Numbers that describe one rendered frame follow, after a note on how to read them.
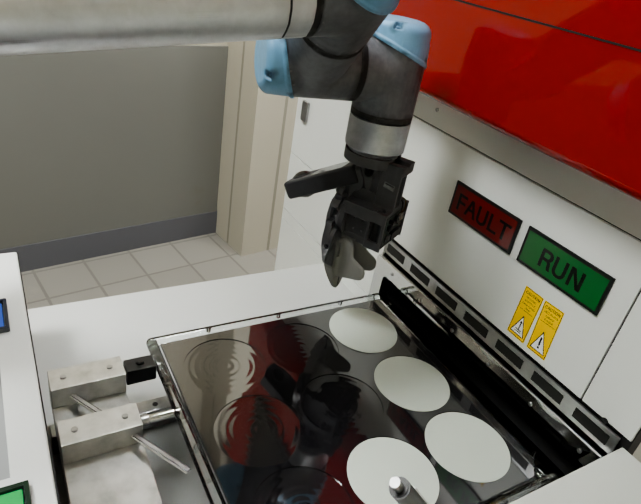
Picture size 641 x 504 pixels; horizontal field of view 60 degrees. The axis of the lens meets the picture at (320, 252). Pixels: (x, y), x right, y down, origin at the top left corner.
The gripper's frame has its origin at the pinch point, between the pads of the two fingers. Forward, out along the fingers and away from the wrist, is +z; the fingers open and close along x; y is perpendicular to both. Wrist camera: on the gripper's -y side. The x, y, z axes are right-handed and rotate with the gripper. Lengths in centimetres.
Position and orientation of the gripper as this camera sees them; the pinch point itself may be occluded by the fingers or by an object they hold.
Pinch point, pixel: (332, 276)
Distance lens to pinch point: 79.7
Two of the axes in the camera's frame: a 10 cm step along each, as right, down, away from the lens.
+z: -1.6, 8.5, 5.0
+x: 5.2, -3.6, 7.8
